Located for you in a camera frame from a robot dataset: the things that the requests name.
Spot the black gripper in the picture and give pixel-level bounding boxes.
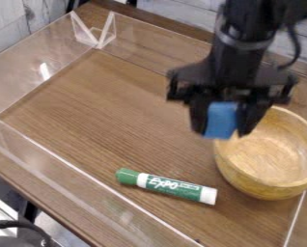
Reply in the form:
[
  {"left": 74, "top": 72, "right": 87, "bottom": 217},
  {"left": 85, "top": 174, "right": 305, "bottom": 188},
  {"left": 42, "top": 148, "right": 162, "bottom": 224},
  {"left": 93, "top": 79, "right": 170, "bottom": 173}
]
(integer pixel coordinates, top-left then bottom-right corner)
[{"left": 168, "top": 58, "right": 298, "bottom": 137}]

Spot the blue rectangular block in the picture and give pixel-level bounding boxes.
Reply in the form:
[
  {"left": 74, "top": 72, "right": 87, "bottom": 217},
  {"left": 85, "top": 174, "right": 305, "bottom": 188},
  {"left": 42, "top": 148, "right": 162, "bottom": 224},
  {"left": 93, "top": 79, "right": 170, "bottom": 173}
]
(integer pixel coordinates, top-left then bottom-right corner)
[{"left": 205, "top": 102, "right": 238, "bottom": 140}]

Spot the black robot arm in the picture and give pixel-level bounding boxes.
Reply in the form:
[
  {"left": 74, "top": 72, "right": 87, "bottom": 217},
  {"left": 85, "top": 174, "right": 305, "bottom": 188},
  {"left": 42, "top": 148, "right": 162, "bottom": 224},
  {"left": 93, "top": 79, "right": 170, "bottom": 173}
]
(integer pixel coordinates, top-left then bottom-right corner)
[{"left": 168, "top": 0, "right": 307, "bottom": 139}]

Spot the brown wooden bowl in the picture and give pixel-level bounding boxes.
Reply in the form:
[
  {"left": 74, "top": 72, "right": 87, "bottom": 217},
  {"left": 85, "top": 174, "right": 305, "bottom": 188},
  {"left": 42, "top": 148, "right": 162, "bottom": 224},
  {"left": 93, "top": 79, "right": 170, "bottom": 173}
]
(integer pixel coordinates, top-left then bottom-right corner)
[{"left": 214, "top": 107, "right": 307, "bottom": 201}]

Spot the green Expo marker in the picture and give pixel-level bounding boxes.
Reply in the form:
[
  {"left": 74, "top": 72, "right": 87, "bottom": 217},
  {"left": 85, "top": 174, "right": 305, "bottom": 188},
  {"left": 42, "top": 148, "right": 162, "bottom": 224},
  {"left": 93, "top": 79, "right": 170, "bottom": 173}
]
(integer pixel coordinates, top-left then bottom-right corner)
[{"left": 115, "top": 168, "right": 218, "bottom": 206}]

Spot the black table leg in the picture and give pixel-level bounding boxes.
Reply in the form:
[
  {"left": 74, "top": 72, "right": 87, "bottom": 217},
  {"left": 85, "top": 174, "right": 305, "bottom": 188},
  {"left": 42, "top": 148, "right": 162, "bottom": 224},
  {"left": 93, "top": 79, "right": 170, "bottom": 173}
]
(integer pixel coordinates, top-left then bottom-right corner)
[{"left": 23, "top": 201, "right": 39, "bottom": 223}]

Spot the clear acrylic tray wall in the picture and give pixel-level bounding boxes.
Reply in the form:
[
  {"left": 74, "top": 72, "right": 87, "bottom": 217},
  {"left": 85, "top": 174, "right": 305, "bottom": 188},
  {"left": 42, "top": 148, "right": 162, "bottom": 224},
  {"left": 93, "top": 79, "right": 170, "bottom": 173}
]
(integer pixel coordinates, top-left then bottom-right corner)
[{"left": 0, "top": 14, "right": 298, "bottom": 247}]

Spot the black cable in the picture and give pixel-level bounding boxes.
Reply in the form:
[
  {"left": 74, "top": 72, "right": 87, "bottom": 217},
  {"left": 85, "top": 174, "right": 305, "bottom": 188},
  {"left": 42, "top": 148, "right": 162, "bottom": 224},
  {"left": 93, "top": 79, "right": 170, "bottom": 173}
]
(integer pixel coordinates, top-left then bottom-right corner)
[{"left": 0, "top": 220, "right": 53, "bottom": 247}]

